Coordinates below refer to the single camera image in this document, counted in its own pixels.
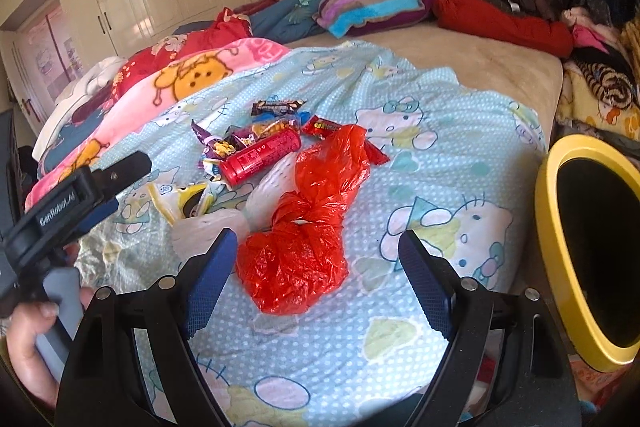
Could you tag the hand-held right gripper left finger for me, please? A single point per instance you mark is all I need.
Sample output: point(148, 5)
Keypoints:
point(212, 279)

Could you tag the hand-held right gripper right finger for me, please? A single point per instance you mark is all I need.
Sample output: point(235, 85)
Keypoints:
point(425, 279)

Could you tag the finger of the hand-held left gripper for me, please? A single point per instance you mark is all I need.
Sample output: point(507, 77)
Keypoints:
point(97, 214)
point(125, 169)

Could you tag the yellow white snack wrapper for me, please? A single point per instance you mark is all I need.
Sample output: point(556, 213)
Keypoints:
point(185, 202)

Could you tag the red plastic bag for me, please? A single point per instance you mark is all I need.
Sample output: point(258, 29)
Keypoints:
point(290, 267)

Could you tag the wrappers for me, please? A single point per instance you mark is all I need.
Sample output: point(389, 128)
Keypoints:
point(272, 197)

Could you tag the yellow round bin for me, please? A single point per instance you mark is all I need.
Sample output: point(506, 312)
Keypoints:
point(547, 207)

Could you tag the person's left hand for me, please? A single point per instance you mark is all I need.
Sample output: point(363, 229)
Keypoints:
point(25, 347)

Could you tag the clear crinkled plastic film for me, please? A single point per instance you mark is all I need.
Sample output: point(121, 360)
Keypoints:
point(125, 252)

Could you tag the dark furniture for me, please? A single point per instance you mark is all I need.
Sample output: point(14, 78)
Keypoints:
point(10, 157)

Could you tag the pink cartoon bear blanket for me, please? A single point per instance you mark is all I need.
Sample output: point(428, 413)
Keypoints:
point(150, 97)

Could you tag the purple snack wrapper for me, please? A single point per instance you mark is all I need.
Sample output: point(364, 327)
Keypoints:
point(215, 147)

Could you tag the white cloth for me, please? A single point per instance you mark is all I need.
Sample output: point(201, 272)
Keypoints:
point(95, 77)

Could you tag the red floral blanket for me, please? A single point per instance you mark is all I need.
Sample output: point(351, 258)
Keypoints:
point(150, 57)

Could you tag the red cylindrical can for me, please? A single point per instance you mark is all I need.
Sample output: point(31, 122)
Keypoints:
point(255, 159)

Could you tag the pink cartoon glass door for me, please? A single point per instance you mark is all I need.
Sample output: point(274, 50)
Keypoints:
point(45, 57)

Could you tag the orange snack packet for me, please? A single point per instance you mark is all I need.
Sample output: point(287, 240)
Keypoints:
point(267, 128)

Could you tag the dark snack wrapper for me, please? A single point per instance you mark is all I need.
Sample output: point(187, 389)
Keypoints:
point(275, 108)

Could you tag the light blue cartoon cat blanket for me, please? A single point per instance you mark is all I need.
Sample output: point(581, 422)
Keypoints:
point(425, 117)

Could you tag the blue wrapper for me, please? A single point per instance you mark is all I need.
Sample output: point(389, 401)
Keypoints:
point(300, 119)

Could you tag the red printed snack packet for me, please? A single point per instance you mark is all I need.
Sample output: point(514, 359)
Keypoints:
point(320, 126)

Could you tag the blue floral blanket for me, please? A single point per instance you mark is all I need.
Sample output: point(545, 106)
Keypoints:
point(285, 14)

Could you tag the beige bed mattress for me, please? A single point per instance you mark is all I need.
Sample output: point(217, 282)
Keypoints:
point(475, 57)

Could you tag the yellow cartoon blanket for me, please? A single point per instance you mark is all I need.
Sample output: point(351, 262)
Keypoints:
point(595, 107)

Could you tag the red rolled cloth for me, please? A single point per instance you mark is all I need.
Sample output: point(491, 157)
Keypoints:
point(500, 22)

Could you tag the striped colourful pillow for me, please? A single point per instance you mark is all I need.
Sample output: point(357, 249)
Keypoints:
point(365, 7)

